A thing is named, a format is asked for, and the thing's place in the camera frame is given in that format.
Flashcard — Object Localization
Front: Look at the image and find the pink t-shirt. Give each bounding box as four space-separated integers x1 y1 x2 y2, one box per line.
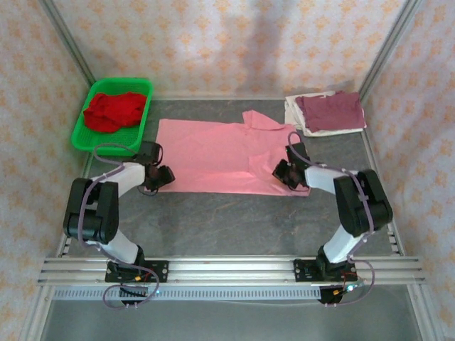
156 109 311 197

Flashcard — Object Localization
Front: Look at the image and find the white folded t-shirt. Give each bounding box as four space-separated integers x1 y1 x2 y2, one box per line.
283 90 364 138

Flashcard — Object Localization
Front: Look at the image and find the green plastic basket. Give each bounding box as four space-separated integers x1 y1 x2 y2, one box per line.
70 77 156 157

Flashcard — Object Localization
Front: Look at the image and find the red t-shirt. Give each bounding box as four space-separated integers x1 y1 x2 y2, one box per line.
82 92 149 134

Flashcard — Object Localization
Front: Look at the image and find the maroon folded t-shirt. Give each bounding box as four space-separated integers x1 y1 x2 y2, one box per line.
295 91 367 131

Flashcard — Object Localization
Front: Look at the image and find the small circuit board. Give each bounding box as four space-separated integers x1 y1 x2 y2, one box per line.
341 280 365 294

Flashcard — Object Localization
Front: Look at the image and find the aluminium table side rail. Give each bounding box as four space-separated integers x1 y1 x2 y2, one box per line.
360 129 445 341
19 155 94 341

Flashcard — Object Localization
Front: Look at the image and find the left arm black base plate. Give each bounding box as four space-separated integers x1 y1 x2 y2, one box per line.
105 260 169 284

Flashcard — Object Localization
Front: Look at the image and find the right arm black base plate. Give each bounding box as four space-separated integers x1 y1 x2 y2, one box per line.
293 258 356 284

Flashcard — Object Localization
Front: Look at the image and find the aluminium frame cross bar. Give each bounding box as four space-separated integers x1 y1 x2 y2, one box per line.
151 94 360 102

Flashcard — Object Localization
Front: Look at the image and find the aluminium mounting rail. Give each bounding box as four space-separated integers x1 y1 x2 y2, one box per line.
37 256 426 286

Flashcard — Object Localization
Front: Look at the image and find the grey slotted cable duct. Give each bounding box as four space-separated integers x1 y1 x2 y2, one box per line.
53 286 323 302

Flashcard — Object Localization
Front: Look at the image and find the aluminium frame post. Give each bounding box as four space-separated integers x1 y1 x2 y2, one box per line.
358 0 420 102
38 0 96 88

